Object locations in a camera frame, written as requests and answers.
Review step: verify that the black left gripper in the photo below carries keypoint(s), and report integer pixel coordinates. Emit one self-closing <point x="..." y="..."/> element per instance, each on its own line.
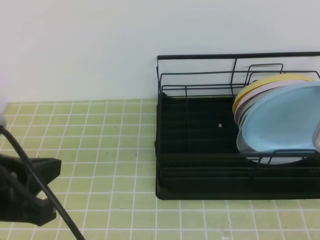
<point x="19" y="190"/>

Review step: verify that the light blue plate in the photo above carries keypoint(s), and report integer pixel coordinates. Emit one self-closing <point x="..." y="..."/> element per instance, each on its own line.
<point x="282" y="123"/>

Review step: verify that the pale green plate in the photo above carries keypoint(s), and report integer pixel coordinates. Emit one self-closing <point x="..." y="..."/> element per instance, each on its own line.
<point x="243" y="111"/>

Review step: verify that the pink plate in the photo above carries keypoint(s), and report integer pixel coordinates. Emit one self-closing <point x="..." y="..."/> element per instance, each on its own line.
<point x="259" y="90"/>

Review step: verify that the yellow plate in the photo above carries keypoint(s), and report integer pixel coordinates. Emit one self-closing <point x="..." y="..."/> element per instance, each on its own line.
<point x="267" y="80"/>

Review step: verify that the green checkered tablecloth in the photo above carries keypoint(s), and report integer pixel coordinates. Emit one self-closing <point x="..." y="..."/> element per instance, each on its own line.
<point x="108" y="173"/>

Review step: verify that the black wire dish rack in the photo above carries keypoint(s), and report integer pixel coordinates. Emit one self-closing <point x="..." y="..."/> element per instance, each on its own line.
<point x="196" y="93"/>

